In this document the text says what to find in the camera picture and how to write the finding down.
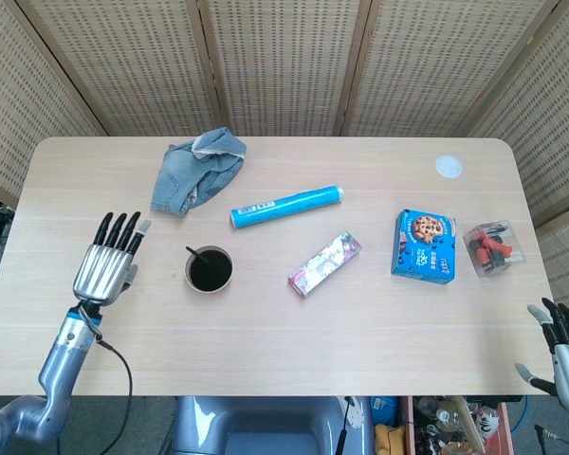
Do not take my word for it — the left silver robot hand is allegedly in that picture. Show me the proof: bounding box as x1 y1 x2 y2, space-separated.
72 211 152 305

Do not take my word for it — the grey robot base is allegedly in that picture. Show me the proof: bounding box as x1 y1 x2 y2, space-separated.
170 395 376 455

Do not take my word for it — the white bowl of dark liquid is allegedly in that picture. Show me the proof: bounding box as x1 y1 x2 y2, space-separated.
184 245 234 295

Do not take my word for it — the blue denim cloth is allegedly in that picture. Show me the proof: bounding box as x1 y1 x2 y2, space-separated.
149 125 248 219

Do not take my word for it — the clear box of red tools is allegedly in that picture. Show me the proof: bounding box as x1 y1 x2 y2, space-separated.
462 219 527 279

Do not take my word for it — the blue cookie box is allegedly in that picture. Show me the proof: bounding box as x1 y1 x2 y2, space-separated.
390 209 458 285

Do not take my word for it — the wooden crate of clutter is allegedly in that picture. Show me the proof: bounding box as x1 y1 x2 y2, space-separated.
400 395 513 455

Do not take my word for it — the yellow cloth item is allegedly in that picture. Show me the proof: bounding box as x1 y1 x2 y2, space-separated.
374 424 408 455

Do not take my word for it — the blue cling film roll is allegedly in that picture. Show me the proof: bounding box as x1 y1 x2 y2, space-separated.
229 184 346 230

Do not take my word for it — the floral pink-ended carton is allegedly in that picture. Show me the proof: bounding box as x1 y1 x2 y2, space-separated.
286 229 363 300

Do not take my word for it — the woven folding screen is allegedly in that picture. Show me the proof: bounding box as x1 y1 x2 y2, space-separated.
0 0 569 314

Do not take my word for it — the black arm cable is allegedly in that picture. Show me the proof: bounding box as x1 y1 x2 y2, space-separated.
56 326 134 455

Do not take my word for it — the white bracket with cable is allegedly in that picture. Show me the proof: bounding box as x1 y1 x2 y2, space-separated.
336 396 364 455

